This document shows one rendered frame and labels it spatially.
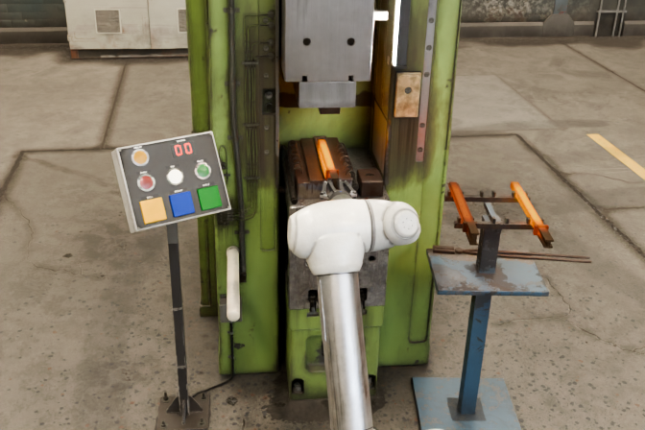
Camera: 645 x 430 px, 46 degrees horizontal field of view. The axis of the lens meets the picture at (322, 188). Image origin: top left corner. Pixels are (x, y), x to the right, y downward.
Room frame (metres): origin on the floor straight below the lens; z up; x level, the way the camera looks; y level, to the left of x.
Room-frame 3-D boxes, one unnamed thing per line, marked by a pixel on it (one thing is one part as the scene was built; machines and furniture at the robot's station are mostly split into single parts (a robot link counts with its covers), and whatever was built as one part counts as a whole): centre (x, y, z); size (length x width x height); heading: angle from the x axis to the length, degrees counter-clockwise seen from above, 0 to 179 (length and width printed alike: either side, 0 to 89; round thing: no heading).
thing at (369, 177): (2.61, -0.18, 0.95); 0.12 x 0.08 x 0.06; 7
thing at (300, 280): (2.75, -0.04, 0.69); 0.56 x 0.38 x 0.45; 7
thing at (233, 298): (2.40, 0.32, 0.62); 0.44 x 0.05 x 0.05; 7
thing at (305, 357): (2.75, -0.04, 0.23); 0.55 x 0.37 x 0.47; 7
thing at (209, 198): (2.32, 0.39, 1.01); 0.07 x 0.05 x 0.07; 122
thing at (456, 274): (2.43, -0.61, 0.68); 0.40 x 0.30 x 0.02; 91
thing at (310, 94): (2.74, 0.02, 1.32); 0.42 x 0.20 x 0.10; 7
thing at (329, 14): (2.74, -0.03, 1.56); 0.42 x 0.39 x 0.40; 7
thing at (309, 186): (2.74, 0.02, 0.96); 0.42 x 0.20 x 0.09; 7
